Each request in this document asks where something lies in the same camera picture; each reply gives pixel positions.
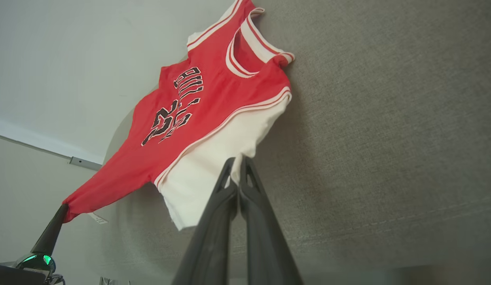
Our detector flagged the red Bulls basketball jersey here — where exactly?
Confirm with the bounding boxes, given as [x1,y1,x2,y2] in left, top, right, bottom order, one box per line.
[62,0,296,231]

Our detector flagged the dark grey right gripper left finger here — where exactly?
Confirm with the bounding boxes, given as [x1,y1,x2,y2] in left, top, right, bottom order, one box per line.
[172,157,239,285]

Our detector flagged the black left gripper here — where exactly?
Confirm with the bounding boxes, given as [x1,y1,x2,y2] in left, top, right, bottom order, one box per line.
[0,203,69,285]

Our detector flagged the white wall baseboard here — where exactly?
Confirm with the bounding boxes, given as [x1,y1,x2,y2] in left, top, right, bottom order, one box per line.
[0,117,105,171]

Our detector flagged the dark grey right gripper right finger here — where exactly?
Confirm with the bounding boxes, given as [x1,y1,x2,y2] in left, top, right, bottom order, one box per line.
[239,156,303,285]

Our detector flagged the grey fabric sofa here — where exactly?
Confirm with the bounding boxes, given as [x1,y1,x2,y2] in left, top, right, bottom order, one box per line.
[99,0,491,285]

